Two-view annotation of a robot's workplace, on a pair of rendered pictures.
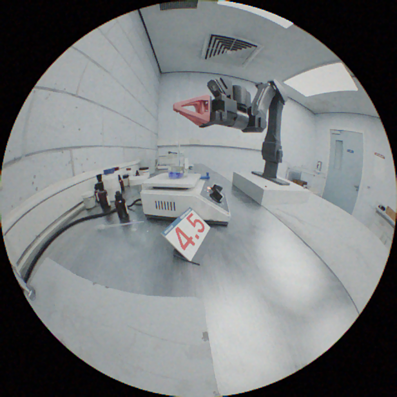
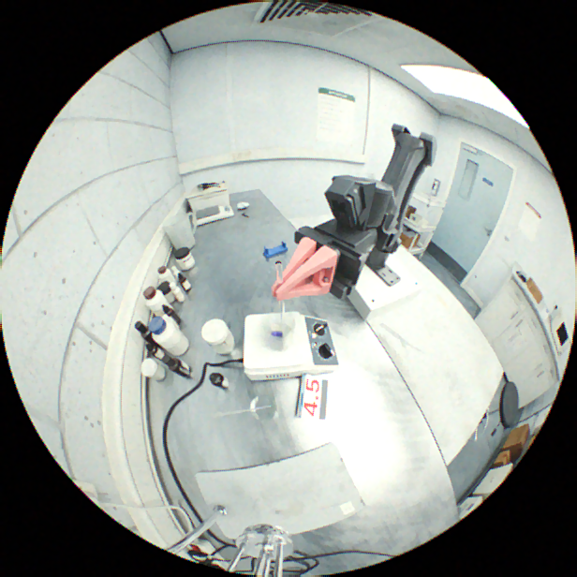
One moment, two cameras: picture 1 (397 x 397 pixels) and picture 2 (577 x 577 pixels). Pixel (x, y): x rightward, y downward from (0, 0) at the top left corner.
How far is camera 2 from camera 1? 0.28 m
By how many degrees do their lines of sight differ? 28
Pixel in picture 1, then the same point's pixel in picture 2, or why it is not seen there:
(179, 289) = (318, 439)
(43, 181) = (94, 406)
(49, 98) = not seen: outside the picture
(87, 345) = (292, 497)
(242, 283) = (353, 424)
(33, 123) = (22, 384)
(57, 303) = (253, 495)
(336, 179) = (458, 211)
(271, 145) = not seen: hidden behind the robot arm
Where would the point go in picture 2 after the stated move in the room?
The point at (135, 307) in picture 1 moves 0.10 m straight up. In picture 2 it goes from (303, 462) to (309, 477)
